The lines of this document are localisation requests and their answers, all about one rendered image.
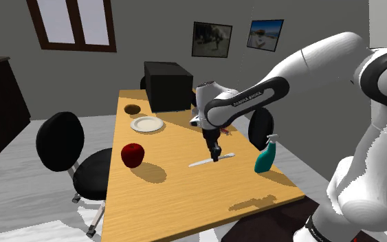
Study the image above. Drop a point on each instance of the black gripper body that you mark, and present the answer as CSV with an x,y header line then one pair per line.
x,y
210,138

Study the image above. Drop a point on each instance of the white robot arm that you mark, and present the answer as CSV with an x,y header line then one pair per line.
x,y
364,161

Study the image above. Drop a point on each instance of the small red object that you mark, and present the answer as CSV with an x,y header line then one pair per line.
x,y
227,132

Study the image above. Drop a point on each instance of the white knife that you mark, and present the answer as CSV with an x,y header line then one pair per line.
x,y
202,162

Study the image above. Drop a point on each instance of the black office chair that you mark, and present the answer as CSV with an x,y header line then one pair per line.
x,y
261,129
62,144
142,83

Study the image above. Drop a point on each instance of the teal spray bottle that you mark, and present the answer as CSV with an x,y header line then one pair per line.
x,y
265,162

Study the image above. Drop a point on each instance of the black box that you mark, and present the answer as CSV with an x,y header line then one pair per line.
x,y
169,88

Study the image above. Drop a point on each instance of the white plate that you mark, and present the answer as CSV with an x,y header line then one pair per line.
x,y
146,124

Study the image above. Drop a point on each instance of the wooden table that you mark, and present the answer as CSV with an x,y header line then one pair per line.
x,y
179,197

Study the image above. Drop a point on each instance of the red apple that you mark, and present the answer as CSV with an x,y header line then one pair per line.
x,y
132,155

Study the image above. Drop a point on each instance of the dark brown bowl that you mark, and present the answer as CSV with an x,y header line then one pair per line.
x,y
132,109

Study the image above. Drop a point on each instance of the dark robot stand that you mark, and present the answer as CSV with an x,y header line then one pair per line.
x,y
270,224

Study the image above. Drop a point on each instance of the brown framed window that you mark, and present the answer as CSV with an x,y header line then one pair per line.
x,y
74,23

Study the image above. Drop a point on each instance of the dark framed wall picture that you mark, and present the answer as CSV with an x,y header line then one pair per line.
x,y
212,39

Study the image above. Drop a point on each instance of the blue framed wall picture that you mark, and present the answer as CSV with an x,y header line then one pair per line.
x,y
265,35

